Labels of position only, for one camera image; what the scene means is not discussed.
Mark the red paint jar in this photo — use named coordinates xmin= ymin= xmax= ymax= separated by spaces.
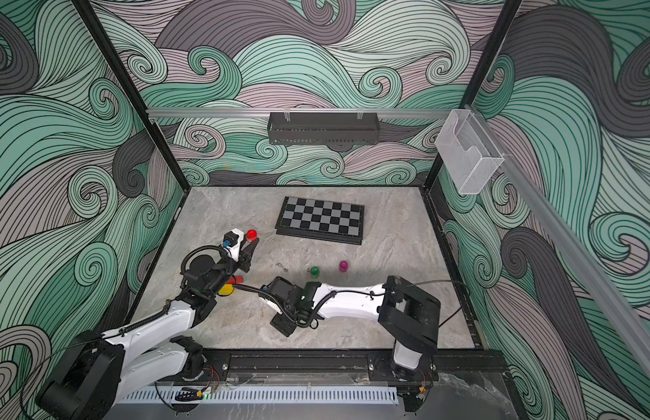
xmin=246 ymin=229 xmax=258 ymax=242

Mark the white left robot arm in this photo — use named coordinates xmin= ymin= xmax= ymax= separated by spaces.
xmin=35 ymin=229 xmax=258 ymax=419

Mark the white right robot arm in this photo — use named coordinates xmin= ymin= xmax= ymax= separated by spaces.
xmin=259 ymin=276 xmax=441 ymax=371

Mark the red block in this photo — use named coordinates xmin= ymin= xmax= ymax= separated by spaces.
xmin=227 ymin=276 xmax=244 ymax=285

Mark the yellow block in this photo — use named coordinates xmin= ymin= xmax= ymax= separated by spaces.
xmin=217 ymin=285 xmax=235 ymax=297

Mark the black white chessboard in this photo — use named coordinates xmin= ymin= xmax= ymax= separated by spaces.
xmin=275 ymin=196 xmax=365 ymax=245

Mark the white ventilated front strip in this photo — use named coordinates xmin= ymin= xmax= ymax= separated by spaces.
xmin=120 ymin=385 xmax=399 ymax=407

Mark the black wall shelf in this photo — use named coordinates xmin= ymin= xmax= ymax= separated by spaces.
xmin=267 ymin=111 xmax=381 ymax=147

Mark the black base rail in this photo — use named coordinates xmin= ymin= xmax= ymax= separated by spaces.
xmin=202 ymin=348 xmax=508 ymax=383

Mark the clear plastic wall bin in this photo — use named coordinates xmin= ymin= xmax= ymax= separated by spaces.
xmin=435 ymin=110 xmax=504 ymax=195

